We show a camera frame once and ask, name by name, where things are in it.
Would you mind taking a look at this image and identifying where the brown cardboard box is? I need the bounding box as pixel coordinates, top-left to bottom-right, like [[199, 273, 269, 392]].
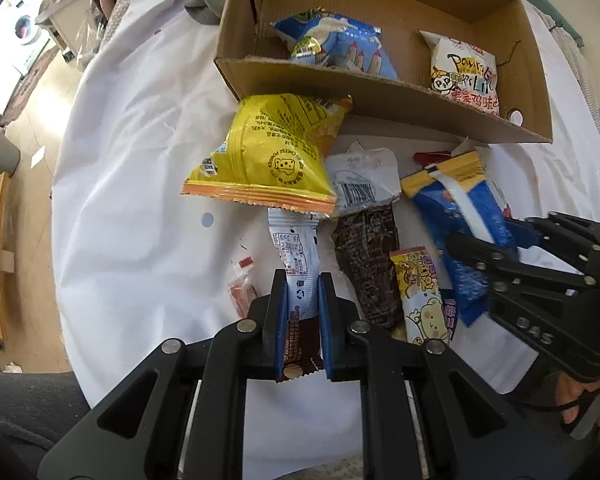
[[214, 0, 555, 145]]

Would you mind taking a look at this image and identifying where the person's dark trouser leg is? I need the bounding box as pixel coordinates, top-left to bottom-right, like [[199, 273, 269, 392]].
[[0, 367, 91, 480]]

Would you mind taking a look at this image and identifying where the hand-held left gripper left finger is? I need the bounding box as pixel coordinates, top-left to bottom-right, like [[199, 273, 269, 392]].
[[52, 269, 288, 480]]

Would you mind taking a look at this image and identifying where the yellow pink cartoon packet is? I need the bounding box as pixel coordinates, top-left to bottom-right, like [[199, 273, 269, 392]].
[[389, 246, 458, 346]]

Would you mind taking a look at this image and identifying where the white chip bag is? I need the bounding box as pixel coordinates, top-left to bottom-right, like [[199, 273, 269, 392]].
[[419, 30, 501, 118]]

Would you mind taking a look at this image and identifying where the silver white packet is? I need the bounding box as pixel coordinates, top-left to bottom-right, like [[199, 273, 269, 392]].
[[325, 140, 402, 218]]

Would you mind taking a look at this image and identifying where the person's right hand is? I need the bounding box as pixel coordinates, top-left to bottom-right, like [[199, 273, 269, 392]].
[[555, 370, 600, 431]]

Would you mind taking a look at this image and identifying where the blue packet with yellow top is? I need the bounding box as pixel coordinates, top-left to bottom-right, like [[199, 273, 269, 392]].
[[400, 150, 518, 328]]

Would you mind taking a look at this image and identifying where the beige knit blanket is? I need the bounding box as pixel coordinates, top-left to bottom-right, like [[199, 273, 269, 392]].
[[535, 7, 593, 91]]

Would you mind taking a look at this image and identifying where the grey bin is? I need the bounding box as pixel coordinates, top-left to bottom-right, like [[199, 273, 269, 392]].
[[0, 132, 21, 177]]

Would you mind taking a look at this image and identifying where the white cabinet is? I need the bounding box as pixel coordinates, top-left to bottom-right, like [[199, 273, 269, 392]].
[[35, 0, 106, 66]]

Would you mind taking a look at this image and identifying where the small red white wrapper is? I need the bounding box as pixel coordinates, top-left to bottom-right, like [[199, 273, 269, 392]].
[[228, 280, 260, 319]]

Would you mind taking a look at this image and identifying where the white washing machine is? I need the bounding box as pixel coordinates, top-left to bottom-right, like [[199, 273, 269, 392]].
[[0, 2, 51, 61]]

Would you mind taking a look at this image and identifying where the dark brown snack packet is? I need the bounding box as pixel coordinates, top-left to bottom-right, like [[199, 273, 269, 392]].
[[330, 203, 406, 332]]

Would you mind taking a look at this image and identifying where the blue castle print snack bag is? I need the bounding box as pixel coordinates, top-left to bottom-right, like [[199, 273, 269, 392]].
[[271, 8, 399, 81]]

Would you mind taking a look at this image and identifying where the patterned floor rug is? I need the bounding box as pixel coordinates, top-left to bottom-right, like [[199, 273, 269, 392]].
[[0, 45, 61, 128]]

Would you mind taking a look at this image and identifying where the white brown snack bar packet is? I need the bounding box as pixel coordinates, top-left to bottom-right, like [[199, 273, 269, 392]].
[[267, 207, 326, 383]]

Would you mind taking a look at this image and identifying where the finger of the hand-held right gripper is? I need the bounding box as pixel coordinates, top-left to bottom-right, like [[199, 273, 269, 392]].
[[504, 212, 600, 277], [446, 231, 598, 311]]

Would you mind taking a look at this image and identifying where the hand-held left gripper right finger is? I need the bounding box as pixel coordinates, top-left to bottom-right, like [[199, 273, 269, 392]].
[[318, 273, 563, 480]]

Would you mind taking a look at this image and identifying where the yellow snack bag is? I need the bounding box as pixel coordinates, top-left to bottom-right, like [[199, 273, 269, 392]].
[[181, 93, 353, 218]]

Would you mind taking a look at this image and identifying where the red snack packet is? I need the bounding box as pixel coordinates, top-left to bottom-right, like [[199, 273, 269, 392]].
[[413, 150, 456, 166]]

